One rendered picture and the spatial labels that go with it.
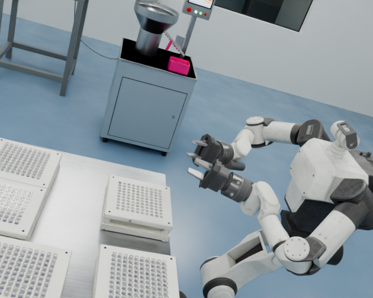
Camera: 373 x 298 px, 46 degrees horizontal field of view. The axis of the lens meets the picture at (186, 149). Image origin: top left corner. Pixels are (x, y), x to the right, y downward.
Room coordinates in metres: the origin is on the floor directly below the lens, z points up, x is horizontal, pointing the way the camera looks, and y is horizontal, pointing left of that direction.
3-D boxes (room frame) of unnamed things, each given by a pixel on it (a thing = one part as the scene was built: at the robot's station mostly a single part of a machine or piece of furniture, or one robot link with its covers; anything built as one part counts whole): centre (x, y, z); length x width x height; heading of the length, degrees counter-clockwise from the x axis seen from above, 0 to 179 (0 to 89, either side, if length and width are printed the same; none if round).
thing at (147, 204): (1.35, 0.10, 0.91); 0.25 x 0.24 x 0.02; 14
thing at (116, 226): (1.35, 0.10, 0.86); 0.24 x 0.24 x 0.02; 14
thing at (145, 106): (3.53, 0.47, 0.38); 0.63 x 0.57 x 0.76; 104
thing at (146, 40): (3.57, 0.53, 0.95); 0.49 x 0.36 x 0.38; 104
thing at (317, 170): (1.52, -0.57, 1.15); 0.34 x 0.30 x 0.36; 14
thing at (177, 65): (3.37, 0.28, 0.80); 0.16 x 0.12 x 0.09; 104
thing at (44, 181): (1.32, 0.55, 0.91); 0.25 x 0.24 x 0.02; 11
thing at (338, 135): (1.51, -0.51, 1.35); 0.10 x 0.07 x 0.09; 14
